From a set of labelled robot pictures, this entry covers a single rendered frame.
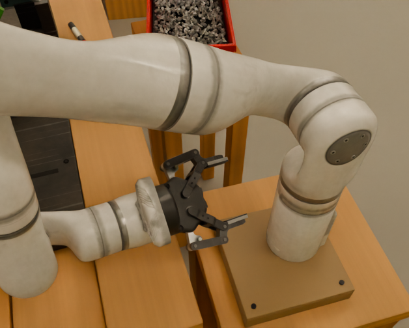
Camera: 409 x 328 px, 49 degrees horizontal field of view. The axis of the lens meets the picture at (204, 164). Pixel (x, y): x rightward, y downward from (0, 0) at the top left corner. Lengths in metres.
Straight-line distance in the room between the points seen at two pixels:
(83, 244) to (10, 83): 0.29
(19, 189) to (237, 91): 0.24
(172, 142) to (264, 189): 0.45
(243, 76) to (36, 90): 0.20
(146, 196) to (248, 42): 2.14
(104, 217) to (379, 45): 2.37
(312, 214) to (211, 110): 0.28
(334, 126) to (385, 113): 1.87
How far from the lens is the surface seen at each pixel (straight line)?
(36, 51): 0.36
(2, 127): 0.47
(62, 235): 0.63
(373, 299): 0.83
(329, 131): 0.52
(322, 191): 0.61
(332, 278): 0.78
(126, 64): 0.38
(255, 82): 0.47
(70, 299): 0.78
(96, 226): 0.60
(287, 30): 2.78
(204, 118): 0.43
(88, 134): 0.94
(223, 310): 0.77
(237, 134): 1.33
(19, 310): 0.79
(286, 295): 0.75
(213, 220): 0.66
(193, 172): 0.66
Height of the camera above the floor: 1.57
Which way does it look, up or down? 52 degrees down
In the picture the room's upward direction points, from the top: straight up
